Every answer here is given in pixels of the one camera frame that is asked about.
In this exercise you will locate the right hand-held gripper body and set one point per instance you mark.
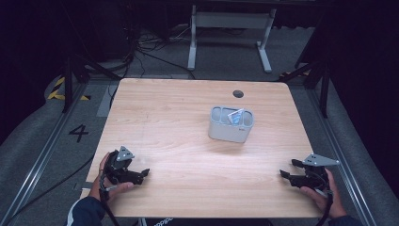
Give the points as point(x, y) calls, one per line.
point(315, 174)

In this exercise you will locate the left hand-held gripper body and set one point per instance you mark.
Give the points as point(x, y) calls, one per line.
point(120, 169)

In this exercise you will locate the grey plastic holder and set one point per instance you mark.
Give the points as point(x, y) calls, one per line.
point(227, 130)

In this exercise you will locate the white toothpaste tube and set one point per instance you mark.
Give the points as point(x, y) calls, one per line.
point(236, 116)

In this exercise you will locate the person's left hand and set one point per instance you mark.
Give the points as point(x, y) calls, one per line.
point(97, 185)

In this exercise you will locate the person's right hand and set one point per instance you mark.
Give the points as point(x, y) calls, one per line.
point(329, 201)

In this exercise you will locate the black tripod stand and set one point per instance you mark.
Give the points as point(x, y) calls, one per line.
point(75, 72)
point(316, 78)

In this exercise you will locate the yellow black floor tape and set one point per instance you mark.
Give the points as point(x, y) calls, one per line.
point(61, 91)

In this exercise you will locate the metal floor rail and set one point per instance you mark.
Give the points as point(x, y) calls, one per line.
point(338, 147)
point(40, 157)

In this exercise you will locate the white metal desk frame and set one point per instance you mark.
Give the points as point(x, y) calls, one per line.
point(230, 22)

